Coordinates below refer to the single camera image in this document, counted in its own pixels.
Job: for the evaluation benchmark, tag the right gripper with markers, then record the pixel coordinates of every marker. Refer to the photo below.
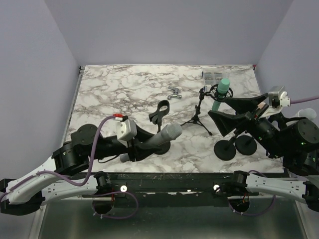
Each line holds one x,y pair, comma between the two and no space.
225,122

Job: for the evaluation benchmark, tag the white microphone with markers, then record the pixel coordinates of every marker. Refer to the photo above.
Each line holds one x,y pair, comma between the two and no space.
307,113

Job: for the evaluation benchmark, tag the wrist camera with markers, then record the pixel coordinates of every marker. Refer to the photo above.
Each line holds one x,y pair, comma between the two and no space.
278,97
126,129

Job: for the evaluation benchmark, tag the black stand of white microphone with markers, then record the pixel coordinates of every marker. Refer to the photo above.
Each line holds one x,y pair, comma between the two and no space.
245,145

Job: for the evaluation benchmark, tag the grey mesh microphone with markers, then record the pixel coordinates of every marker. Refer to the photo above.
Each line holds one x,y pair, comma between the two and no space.
169,133

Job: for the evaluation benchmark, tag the black round-base mic stand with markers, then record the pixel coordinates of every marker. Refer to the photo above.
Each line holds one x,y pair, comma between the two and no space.
156,118

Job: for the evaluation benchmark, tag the black stand of pink microphone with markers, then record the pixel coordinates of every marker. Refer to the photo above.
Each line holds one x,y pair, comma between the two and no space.
225,149

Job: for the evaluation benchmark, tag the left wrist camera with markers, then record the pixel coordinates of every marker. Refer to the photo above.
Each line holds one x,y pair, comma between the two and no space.
126,129

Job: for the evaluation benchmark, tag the clear plastic screw box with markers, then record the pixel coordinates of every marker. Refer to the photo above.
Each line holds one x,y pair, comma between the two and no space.
210,78

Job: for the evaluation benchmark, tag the black tripod shock-mount stand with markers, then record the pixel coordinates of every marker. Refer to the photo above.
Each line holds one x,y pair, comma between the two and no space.
206,100

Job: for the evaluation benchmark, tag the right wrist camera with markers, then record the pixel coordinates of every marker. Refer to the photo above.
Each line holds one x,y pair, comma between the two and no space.
278,97

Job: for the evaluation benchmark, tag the chrome faucet tap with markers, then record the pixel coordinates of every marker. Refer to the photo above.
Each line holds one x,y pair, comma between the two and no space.
175,93

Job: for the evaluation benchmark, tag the pink microphone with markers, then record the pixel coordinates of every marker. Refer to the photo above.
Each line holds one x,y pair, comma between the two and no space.
262,105

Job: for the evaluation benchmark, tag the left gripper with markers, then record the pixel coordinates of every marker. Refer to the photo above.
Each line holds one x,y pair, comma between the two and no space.
143,150

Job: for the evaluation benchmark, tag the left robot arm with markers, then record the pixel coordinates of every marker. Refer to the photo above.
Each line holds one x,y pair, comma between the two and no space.
68,172

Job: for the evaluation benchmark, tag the teal microphone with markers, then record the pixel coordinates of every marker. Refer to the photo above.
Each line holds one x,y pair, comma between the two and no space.
222,90

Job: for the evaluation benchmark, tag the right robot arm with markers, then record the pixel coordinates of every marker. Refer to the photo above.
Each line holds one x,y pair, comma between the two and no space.
295,140

